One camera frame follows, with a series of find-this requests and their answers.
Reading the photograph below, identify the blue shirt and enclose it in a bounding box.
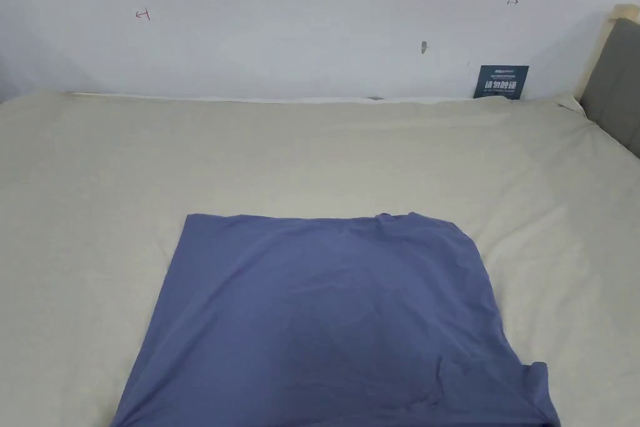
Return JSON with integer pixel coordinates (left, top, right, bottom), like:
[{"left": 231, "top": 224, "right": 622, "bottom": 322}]
[{"left": 109, "top": 211, "right": 562, "bottom": 427}]

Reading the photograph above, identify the dark blue sign card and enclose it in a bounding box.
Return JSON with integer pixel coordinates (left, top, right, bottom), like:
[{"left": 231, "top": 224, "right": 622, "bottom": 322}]
[{"left": 472, "top": 64, "right": 530, "bottom": 100}]

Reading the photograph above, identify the bed with beige sheet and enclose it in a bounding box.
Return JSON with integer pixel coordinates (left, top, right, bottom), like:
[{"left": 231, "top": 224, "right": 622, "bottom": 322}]
[{"left": 0, "top": 89, "right": 640, "bottom": 427}]

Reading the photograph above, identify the grey padded headboard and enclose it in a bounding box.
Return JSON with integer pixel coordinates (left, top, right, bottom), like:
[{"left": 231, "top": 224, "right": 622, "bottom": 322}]
[{"left": 572, "top": 4, "right": 640, "bottom": 159}]

